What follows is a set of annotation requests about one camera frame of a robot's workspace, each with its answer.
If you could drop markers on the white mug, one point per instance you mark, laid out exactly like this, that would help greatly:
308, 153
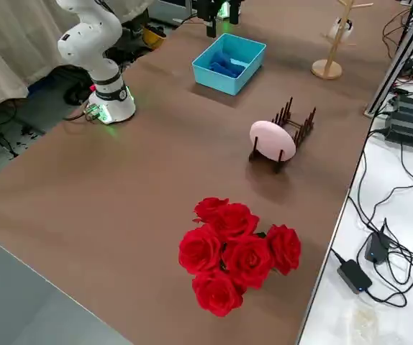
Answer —
341, 28

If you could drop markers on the blue square rag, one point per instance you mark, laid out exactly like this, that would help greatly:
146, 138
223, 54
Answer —
224, 70
221, 58

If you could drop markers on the cyan plastic box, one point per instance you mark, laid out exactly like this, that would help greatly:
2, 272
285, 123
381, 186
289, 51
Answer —
221, 84

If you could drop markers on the aluminium frame post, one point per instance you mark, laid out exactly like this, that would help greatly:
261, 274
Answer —
397, 57

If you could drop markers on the round white plate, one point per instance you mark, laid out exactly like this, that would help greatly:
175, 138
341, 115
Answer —
271, 140

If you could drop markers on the black power adapter brick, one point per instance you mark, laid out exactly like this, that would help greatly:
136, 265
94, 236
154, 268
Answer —
354, 276
376, 248

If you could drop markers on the red artificial rose bouquet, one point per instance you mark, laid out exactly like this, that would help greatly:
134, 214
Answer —
242, 258

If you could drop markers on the dark wooden dish rack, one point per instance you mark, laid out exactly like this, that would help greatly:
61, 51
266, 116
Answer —
300, 133

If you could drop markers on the light wooden mug stand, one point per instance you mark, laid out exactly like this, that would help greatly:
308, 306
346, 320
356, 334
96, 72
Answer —
327, 68

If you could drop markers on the beige curtain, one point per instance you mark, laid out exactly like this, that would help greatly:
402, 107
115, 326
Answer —
8, 54

